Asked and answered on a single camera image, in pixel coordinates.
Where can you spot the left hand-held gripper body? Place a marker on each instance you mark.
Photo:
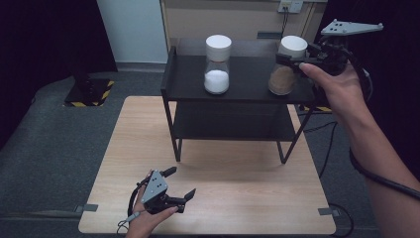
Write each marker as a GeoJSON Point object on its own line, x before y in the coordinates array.
{"type": "Point", "coordinates": [154, 188]}

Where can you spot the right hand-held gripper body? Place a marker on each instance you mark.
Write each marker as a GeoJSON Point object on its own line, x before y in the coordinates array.
{"type": "Point", "coordinates": [333, 49]}

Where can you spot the jar of brown powder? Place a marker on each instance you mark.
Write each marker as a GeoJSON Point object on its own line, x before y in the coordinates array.
{"type": "Point", "coordinates": [285, 77]}

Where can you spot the black two-tier shelf rack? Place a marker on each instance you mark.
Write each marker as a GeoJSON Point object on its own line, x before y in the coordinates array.
{"type": "Point", "coordinates": [244, 86]}

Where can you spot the jar of white powder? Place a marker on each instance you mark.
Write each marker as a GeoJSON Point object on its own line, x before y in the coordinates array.
{"type": "Point", "coordinates": [217, 62]}

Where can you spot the person's left hand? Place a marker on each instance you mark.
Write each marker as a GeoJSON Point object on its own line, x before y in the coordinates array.
{"type": "Point", "coordinates": [145, 221]}

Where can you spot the person's right hand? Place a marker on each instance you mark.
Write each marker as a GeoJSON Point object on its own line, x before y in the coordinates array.
{"type": "Point", "coordinates": [340, 89]}

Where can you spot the black stand with striped base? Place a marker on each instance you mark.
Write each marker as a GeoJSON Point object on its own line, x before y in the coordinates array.
{"type": "Point", "coordinates": [88, 92]}
{"type": "Point", "coordinates": [322, 108]}

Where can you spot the black curtain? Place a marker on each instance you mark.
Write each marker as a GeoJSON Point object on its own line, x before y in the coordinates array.
{"type": "Point", "coordinates": [396, 66]}
{"type": "Point", "coordinates": [39, 39]}

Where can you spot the grey tape strip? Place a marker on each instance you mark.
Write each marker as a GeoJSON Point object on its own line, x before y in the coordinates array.
{"type": "Point", "coordinates": [86, 208]}
{"type": "Point", "coordinates": [327, 211]}

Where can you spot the wooden cabinet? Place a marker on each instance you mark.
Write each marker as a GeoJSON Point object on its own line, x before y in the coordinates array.
{"type": "Point", "coordinates": [198, 20]}

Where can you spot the grey metal bracket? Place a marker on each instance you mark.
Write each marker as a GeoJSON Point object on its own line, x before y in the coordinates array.
{"type": "Point", "coordinates": [269, 35]}

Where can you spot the white wall socket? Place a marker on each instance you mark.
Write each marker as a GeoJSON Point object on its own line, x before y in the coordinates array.
{"type": "Point", "coordinates": [290, 6]}

